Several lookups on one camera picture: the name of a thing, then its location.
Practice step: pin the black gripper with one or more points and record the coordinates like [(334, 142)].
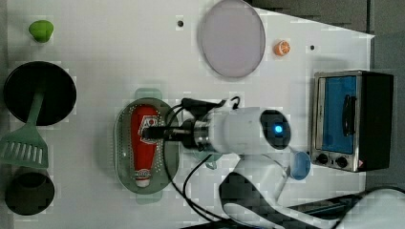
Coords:
[(183, 134)]

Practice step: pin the red ketchup bottle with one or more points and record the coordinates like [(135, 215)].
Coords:
[(143, 117)]

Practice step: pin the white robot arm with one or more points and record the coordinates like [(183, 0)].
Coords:
[(249, 194)]

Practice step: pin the green strainer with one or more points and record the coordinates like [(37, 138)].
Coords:
[(166, 161)]

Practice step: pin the green slotted spatula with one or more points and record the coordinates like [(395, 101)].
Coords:
[(25, 146)]

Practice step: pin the grey round plate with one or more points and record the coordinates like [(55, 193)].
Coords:
[(233, 38)]

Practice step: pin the dark cylindrical cup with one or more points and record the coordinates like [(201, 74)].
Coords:
[(29, 194)]

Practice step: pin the black round pan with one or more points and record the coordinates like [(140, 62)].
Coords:
[(39, 76)]

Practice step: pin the green pear toy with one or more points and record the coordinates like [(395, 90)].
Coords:
[(41, 30)]

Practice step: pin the blue bowl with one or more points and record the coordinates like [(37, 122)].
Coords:
[(299, 166)]

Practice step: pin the orange slice toy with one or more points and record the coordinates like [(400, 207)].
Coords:
[(282, 48)]

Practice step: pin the silver black toaster oven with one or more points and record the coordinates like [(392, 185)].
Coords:
[(352, 120)]

